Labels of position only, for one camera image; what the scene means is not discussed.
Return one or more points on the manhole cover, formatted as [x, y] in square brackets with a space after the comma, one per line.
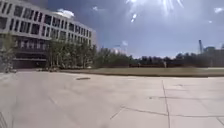
[83, 78]

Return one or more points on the row of trees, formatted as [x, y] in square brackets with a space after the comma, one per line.
[76, 56]

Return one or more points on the grey concrete slab plaza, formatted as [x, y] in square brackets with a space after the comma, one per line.
[100, 100]

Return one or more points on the green grass lawn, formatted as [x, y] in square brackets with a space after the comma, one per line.
[150, 71]

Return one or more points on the pale multi-storey building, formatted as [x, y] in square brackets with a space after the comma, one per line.
[30, 23]

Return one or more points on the distant building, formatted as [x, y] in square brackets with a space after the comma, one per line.
[213, 53]

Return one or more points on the small leafy tree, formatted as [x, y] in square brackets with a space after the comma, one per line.
[7, 53]

